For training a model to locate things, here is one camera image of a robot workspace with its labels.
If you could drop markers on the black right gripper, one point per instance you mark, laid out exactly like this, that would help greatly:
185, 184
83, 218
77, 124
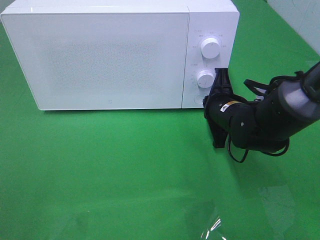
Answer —
225, 112

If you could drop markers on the round door release button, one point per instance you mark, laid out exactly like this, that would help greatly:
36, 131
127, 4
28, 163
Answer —
198, 99

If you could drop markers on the white microwave knob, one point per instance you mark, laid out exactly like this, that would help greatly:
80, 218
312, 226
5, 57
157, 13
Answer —
205, 79
210, 47

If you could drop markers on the white microwave door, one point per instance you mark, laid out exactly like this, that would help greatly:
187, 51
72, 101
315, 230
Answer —
101, 61

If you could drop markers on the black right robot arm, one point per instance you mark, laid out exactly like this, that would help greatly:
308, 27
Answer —
285, 106

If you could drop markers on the clear tape patch right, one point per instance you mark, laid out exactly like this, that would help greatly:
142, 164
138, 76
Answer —
280, 209

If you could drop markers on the white microwave oven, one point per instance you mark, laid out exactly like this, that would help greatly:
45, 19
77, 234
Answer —
218, 18

